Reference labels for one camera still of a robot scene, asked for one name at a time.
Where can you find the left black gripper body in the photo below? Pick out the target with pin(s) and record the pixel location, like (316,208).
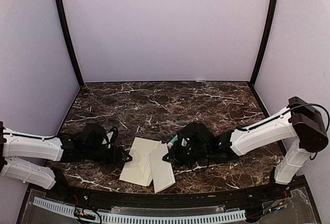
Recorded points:
(114,158)

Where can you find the black front table rail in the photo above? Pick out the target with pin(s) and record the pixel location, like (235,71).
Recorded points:
(99,186)

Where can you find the small circuit board with wires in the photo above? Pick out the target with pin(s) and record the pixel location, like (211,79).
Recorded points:
(80,215)

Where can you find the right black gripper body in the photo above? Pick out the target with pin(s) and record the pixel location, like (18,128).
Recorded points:
(185,157)

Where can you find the black frame post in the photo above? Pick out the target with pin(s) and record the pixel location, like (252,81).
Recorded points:
(264,42)
(68,42)

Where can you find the right black frame post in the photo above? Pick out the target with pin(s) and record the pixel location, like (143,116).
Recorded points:
(264,42)

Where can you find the left black frame post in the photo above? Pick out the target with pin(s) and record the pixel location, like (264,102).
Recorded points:
(68,42)

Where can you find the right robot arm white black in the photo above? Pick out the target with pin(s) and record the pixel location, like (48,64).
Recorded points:
(301,121)

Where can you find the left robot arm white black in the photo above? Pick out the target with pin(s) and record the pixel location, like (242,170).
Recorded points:
(93,143)

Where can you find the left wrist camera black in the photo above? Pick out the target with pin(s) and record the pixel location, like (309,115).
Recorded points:
(112,136)

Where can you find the white slotted cable duct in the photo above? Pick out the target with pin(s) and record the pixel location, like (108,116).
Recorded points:
(141,215)

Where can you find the lined letter paper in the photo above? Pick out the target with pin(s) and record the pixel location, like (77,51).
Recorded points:
(162,172)

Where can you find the green white glue stick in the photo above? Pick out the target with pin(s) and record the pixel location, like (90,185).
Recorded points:
(172,142)

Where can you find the cream paper envelope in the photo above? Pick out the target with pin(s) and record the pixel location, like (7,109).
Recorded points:
(138,171)

